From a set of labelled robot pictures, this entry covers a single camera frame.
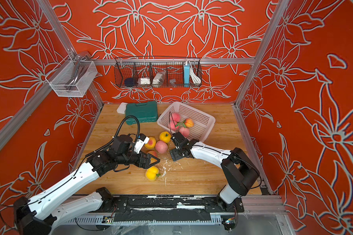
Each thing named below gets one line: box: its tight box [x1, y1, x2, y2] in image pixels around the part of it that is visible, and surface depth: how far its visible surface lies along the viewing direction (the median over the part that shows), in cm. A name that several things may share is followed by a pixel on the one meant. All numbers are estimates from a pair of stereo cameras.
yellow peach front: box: [145, 165, 160, 181], surface depth 80 cm
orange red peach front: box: [184, 117, 194, 128], surface depth 102 cm
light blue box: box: [183, 63, 191, 88], surface depth 91 cm
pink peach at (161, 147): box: [154, 140, 169, 154], surface depth 91 cm
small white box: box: [116, 101, 128, 115], surface depth 117 cm
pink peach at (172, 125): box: [168, 120, 177, 131], surface depth 100 cm
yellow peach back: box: [159, 131, 172, 143], surface depth 95 cm
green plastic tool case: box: [125, 100, 159, 125], surface depth 116 cm
